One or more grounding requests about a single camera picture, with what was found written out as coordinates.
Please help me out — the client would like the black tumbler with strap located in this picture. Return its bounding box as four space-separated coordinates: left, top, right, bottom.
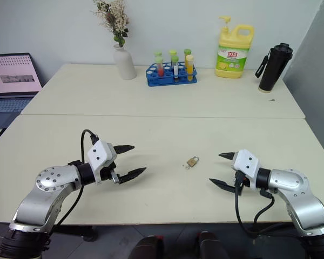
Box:
255 42 294 94

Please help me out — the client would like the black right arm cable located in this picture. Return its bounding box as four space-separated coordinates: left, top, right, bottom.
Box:
233 171 276 240

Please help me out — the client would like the blue test tube rack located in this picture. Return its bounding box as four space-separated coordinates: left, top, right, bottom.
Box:
145 62 199 87

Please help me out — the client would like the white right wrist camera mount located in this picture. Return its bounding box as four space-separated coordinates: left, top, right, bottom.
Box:
232 149 260 187

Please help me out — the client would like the green-capped tube red liquid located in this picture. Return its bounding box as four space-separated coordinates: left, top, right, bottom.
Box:
155 56 164 77

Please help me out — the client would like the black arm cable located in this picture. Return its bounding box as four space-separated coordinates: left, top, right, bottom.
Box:
233 171 276 240
52 129 100 230

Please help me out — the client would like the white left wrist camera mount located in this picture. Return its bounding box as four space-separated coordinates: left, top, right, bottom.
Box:
86 140 118 186

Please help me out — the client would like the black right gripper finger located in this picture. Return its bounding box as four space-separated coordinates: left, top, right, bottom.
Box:
208 178 237 193
218 151 237 163

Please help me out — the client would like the small brass padlock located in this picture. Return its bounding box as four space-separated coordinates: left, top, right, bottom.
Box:
186 155 200 168

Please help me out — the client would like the dark rounded shape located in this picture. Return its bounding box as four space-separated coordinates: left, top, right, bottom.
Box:
195 230 225 259
129 234 166 259

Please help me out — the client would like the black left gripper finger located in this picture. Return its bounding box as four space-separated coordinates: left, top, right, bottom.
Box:
115 145 136 155
118 167 147 185

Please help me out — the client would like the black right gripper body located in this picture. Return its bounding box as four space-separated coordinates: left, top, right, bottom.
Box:
232 159 251 190

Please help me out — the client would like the green-capped tube clear liquid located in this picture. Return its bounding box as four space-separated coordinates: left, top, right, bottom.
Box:
171 54 179 79

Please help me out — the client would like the yellow-capped tube orange liquid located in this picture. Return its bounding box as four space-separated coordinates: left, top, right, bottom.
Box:
185 54 195 82

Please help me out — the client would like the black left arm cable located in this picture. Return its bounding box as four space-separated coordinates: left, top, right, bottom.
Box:
52 129 100 230

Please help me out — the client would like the dried flower bouquet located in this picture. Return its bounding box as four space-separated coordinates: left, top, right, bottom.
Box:
92 0 131 49

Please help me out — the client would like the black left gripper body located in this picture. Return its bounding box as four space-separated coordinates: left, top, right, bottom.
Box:
99 146 120 185

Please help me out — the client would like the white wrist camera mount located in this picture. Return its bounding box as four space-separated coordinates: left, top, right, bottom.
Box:
86 140 118 186
232 149 260 187

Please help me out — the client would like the white ceramic vase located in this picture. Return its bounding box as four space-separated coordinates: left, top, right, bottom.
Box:
113 44 138 80

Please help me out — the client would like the open laptop computer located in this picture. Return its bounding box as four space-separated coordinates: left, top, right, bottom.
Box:
0 52 43 148

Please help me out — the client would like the yellow dish soap pump bottle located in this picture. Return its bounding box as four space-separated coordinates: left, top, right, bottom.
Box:
214 16 255 79

